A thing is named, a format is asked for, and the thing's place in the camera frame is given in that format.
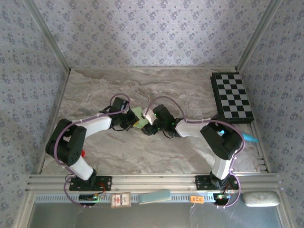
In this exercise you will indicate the pale blue foam block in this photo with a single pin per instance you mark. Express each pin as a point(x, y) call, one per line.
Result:
point(154, 197)

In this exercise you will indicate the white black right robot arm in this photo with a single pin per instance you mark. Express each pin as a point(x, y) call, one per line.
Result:
point(221, 142)

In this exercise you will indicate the grey speckled stone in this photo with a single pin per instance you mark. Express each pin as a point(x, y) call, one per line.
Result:
point(261, 199)

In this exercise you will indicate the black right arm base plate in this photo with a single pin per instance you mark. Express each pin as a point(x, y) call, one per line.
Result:
point(202, 183)

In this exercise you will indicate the tan card with red print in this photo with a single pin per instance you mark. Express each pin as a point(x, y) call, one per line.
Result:
point(121, 200)

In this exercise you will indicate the black grey chessboard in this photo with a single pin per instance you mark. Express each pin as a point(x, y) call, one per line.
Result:
point(234, 95)

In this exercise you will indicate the red folded paper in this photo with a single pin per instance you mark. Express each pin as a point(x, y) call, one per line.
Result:
point(83, 153)

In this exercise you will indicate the aluminium side rail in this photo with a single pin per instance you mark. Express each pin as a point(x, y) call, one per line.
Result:
point(53, 123)
point(261, 159)

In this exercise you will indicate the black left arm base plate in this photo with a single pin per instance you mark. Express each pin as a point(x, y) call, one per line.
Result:
point(104, 184)

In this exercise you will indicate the aluminium frame post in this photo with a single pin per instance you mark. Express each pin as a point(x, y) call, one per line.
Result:
point(258, 31)
point(47, 31)

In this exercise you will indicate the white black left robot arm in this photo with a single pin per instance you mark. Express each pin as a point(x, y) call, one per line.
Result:
point(71, 147)

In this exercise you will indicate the cyan blue marker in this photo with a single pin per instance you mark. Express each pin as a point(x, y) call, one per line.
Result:
point(249, 138)

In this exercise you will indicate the orange tag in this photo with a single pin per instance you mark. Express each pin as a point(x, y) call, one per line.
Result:
point(197, 199)

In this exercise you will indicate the aluminium front rail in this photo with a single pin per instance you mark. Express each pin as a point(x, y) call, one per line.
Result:
point(152, 181)

